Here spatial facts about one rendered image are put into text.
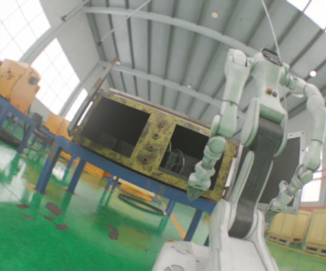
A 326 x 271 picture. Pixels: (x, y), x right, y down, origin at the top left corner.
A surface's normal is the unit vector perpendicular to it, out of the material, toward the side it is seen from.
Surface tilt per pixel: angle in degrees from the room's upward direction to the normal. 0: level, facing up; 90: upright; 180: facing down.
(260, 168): 110
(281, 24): 180
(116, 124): 90
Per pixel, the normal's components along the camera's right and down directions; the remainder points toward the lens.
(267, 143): -0.20, -0.04
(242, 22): -0.37, 0.87
